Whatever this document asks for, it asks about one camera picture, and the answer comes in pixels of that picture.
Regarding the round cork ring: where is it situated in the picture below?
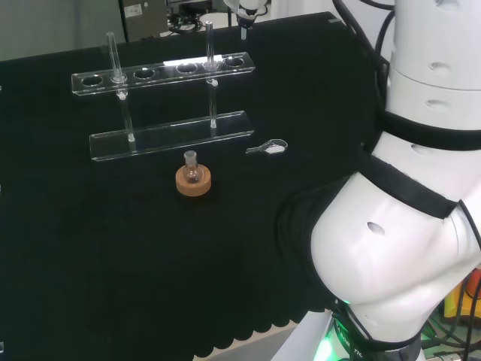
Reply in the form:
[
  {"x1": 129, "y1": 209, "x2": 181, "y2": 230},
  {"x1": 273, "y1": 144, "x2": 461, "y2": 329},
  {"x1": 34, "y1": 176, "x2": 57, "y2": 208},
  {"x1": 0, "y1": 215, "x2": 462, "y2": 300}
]
[{"x1": 174, "y1": 164, "x2": 213, "y2": 198}]

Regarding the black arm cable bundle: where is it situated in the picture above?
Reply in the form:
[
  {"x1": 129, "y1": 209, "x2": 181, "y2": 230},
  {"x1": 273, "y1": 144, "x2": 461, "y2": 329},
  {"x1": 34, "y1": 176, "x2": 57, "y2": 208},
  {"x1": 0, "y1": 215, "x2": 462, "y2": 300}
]
[{"x1": 331, "y1": 0, "x2": 398, "y2": 114}]

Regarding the small round-bottom glass flask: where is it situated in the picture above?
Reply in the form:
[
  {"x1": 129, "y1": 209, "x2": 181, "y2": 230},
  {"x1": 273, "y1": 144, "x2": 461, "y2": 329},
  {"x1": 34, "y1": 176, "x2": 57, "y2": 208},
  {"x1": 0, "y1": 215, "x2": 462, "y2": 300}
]
[{"x1": 183, "y1": 150, "x2": 201, "y2": 185}]

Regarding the clear glass weighing funnel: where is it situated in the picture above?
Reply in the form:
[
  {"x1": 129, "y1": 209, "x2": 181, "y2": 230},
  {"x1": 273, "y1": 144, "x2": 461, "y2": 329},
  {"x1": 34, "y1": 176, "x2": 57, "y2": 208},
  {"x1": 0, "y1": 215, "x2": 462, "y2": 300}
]
[{"x1": 245, "y1": 138, "x2": 289, "y2": 156}]

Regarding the black bench cloth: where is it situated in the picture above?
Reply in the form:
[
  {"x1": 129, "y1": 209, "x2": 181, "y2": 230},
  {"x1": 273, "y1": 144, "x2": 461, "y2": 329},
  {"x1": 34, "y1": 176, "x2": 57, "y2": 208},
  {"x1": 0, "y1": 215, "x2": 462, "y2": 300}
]
[{"x1": 0, "y1": 11, "x2": 392, "y2": 361}]

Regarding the grey background cabinet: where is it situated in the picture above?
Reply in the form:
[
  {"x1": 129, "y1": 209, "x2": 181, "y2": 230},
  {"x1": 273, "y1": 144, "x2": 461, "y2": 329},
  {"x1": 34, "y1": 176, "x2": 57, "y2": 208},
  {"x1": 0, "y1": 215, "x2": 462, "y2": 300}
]
[{"x1": 119, "y1": 0, "x2": 171, "y2": 43}]

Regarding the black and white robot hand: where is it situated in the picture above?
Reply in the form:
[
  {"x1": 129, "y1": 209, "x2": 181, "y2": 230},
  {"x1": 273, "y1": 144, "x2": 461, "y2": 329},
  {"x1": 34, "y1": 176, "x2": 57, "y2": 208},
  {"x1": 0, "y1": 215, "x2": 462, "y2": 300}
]
[{"x1": 224, "y1": 0, "x2": 268, "y2": 29}]

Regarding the yellow stop button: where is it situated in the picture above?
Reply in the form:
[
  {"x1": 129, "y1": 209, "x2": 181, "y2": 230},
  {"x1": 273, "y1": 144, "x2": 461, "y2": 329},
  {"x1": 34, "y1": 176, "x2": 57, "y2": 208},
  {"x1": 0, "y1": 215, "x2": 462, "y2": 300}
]
[{"x1": 443, "y1": 262, "x2": 481, "y2": 320}]

